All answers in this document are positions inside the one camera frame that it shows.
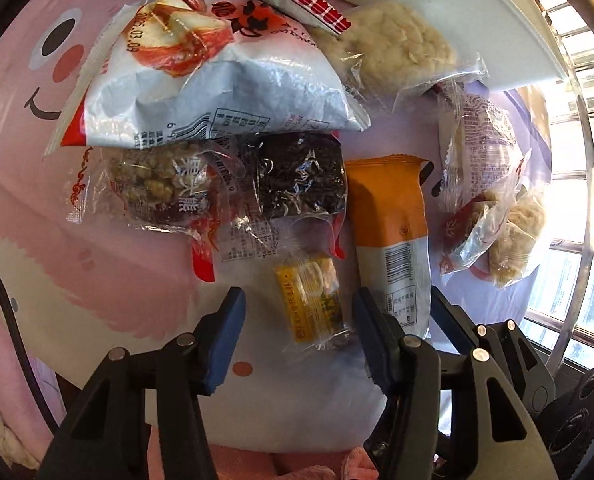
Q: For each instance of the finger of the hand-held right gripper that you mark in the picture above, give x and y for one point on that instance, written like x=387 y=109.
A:
x=522 y=360
x=452 y=315

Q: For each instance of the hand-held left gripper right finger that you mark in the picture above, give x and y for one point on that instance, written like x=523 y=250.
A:
x=367 y=335

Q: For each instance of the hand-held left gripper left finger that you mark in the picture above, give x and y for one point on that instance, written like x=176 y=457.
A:
x=224 y=345

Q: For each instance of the small yellow candy packet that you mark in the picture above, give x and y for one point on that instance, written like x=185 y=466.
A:
x=307 y=295

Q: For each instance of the pale floss cake clear packet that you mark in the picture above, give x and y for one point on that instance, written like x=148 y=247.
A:
x=517 y=240

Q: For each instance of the orange white snack packet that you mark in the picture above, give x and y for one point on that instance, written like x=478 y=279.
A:
x=387 y=210

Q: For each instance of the clear packet with red print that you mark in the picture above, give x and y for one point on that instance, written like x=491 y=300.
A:
x=477 y=150

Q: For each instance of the dark sesame bar clear packet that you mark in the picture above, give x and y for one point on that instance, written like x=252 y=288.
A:
x=297 y=175

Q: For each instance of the nut bar clear packet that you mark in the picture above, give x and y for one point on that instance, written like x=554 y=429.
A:
x=147 y=185

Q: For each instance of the large white red snack bag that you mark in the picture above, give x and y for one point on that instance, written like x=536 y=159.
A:
x=227 y=80

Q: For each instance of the pale rice cake clear packet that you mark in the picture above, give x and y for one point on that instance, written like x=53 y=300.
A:
x=397 y=45

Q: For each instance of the white plastic bin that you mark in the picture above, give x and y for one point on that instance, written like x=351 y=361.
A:
x=477 y=20

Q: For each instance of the pink blanket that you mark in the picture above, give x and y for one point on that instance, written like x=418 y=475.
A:
x=7 y=375

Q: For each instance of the cartoon printed bed sheet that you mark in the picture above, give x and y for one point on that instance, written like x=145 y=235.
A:
x=37 y=210

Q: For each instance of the metal window grille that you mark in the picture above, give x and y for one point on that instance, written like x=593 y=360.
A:
x=577 y=50

